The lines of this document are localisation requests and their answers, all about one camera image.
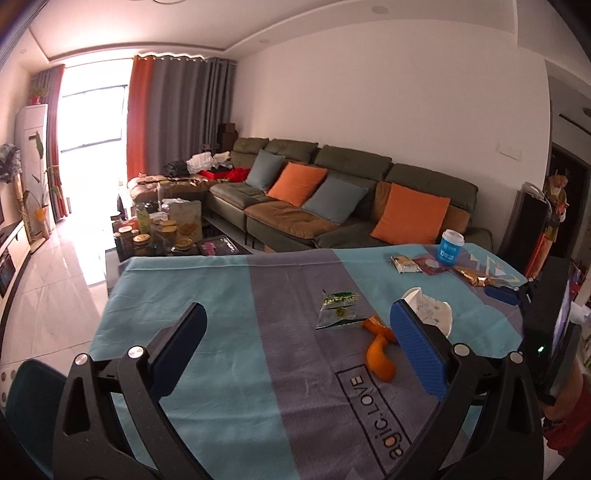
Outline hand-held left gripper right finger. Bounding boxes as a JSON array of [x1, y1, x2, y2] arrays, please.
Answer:
[[389, 299, 546, 480]]

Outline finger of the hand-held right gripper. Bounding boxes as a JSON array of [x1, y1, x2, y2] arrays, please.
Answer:
[[484, 279, 539, 308]]

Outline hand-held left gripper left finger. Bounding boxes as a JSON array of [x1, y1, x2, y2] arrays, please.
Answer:
[[53, 302, 208, 480]]

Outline crushed dotted paper cup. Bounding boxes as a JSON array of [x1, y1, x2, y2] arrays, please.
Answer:
[[401, 287, 454, 337]]

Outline person's right forearm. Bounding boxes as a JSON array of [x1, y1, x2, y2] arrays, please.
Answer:
[[551, 362, 589, 418]]

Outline gold patterned wrapper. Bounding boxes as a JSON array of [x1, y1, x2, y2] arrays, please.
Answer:
[[451, 264, 502, 288]]

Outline long orange peel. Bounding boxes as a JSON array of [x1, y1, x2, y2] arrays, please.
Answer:
[[365, 335, 398, 384]]

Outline small orange peel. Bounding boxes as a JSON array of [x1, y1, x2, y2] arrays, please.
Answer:
[[360, 316, 398, 343]]

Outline blue cup with white lid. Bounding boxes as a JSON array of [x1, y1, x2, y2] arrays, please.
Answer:
[[438, 229, 465, 268]]

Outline red snack packet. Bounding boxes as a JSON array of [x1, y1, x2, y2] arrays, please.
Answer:
[[412, 255, 448, 276]]

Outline green snack wrapper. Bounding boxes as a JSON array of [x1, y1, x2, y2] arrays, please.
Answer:
[[315, 289, 362, 330]]

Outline white and gold snack packet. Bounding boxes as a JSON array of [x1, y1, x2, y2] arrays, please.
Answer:
[[390, 255, 421, 274]]

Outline coffee table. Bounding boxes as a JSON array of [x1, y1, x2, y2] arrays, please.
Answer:
[[105, 217, 254, 289]]

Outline cluster of glass jars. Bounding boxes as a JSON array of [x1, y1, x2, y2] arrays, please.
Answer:
[[113, 222, 195, 257]]

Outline orange cushion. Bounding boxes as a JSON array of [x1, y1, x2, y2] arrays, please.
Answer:
[[267, 161, 328, 208], [370, 183, 451, 245]]

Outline large pale snack bag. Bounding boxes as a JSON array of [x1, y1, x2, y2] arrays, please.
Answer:
[[168, 200, 204, 241]]

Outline blue plastic chair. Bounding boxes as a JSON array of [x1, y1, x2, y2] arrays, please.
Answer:
[[4, 359, 70, 478]]

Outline blue-grey cushion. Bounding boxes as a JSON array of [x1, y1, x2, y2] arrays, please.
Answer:
[[245, 149, 287, 193], [302, 176, 370, 225]]

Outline red cloth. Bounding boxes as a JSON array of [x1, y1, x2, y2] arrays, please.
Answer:
[[199, 167, 250, 185]]

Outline pile of white clothes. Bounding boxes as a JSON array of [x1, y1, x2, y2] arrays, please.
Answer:
[[187, 150, 232, 172]]

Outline tall leafy plant in vase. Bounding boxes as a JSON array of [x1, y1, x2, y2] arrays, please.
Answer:
[[23, 131, 58, 241]]

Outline white TV cabinet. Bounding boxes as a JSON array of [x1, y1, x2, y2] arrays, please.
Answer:
[[0, 219, 31, 296]]

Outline green and brown sofa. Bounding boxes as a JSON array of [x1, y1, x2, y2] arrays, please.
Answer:
[[128, 137, 492, 254]]

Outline orange and grey curtain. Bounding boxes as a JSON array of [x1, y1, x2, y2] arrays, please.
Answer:
[[126, 54, 238, 178]]

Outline red and grey striped curtain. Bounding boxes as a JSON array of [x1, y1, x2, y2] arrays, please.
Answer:
[[34, 65, 65, 222]]

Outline large window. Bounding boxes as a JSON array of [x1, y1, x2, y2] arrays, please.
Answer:
[[58, 83, 129, 217]]

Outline covered standing fan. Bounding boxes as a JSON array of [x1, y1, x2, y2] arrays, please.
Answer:
[[0, 143, 24, 232]]

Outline white standing air conditioner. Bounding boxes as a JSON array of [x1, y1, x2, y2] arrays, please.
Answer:
[[14, 104, 49, 232]]

